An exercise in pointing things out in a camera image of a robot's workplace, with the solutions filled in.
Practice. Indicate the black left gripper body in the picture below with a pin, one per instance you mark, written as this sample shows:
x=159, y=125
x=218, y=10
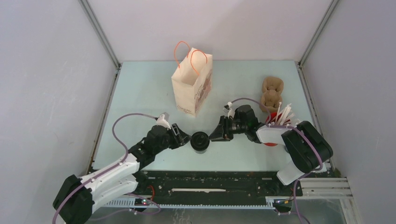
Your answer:
x=173, y=141

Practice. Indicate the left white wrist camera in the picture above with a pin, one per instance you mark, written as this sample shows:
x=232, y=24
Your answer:
x=162, y=120

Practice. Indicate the paper bag orange handles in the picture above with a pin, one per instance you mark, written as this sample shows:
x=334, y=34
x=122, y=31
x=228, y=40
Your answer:
x=192, y=80

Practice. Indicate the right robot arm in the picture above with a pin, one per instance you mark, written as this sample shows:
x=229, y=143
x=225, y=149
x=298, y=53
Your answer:
x=306, y=146

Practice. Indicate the aluminium frame rail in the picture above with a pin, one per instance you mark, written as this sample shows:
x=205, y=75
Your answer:
x=86, y=6

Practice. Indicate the red straw holder cup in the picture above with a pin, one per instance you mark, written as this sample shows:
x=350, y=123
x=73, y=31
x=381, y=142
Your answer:
x=271, y=135

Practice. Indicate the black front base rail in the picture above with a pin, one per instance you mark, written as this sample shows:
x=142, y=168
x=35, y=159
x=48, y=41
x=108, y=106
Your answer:
x=212, y=188

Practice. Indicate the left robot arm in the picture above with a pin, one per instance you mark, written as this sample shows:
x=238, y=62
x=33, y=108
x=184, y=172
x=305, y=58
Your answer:
x=79, y=197

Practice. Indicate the brown pulp cup carrier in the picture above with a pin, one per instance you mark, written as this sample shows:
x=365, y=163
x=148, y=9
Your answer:
x=272, y=88

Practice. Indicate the dark takeout coffee cup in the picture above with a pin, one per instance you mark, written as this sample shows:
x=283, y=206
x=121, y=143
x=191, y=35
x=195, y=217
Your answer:
x=200, y=151

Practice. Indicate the black coffee cup lid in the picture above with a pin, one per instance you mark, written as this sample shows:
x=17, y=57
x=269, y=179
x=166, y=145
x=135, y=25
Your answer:
x=199, y=140

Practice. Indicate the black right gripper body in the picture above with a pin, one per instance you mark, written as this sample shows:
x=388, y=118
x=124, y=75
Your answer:
x=230, y=128

